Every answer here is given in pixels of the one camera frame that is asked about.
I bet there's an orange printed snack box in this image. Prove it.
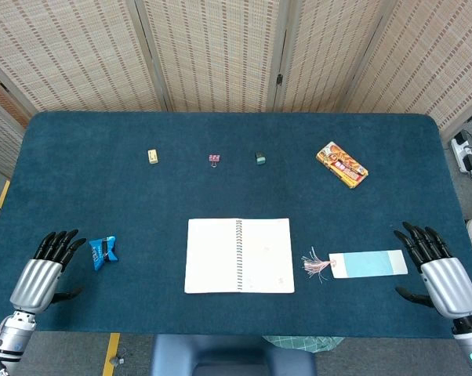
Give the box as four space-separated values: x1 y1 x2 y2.
315 141 369 190

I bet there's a white spiral notebook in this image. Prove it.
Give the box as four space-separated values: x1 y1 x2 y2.
183 217 296 295

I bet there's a dark blue felt table cover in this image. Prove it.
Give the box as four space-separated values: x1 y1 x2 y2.
0 111 472 340

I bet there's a dark blue padded seat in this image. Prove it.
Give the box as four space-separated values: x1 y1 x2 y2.
149 334 318 376

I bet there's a woven folding screen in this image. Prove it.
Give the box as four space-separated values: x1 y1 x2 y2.
0 0 472 177

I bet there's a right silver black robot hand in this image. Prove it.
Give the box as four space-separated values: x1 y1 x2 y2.
394 221 472 319

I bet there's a green checked cloth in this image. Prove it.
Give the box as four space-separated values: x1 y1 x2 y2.
262 335 345 354

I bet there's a white power strip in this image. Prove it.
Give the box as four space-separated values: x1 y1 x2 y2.
450 131 472 174

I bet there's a light blue tasselled bookmark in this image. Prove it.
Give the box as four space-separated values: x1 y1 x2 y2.
301 246 409 281

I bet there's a blue snack packet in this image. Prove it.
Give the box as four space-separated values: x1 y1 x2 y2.
88 235 120 272

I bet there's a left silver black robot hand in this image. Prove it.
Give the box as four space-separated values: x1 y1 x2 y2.
9 229 87 314

